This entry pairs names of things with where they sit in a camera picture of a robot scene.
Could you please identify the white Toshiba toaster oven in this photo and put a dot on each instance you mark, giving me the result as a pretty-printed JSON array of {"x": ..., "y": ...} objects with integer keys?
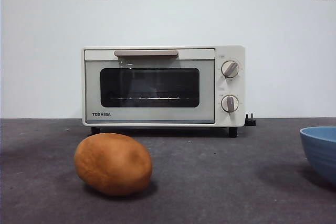
[{"x": 157, "y": 117}]

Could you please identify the brown potato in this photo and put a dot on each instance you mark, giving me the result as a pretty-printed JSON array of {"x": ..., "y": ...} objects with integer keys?
[{"x": 113, "y": 165}]

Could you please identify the blue bowl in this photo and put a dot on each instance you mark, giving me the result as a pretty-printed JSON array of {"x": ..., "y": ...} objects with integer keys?
[{"x": 321, "y": 153}]

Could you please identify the beige oven knob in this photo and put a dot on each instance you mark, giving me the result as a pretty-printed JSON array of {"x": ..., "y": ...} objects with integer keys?
[
  {"x": 230, "y": 104},
  {"x": 230, "y": 69}
]

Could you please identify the black power plug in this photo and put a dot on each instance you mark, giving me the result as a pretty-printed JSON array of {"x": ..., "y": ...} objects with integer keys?
[{"x": 250, "y": 121}]

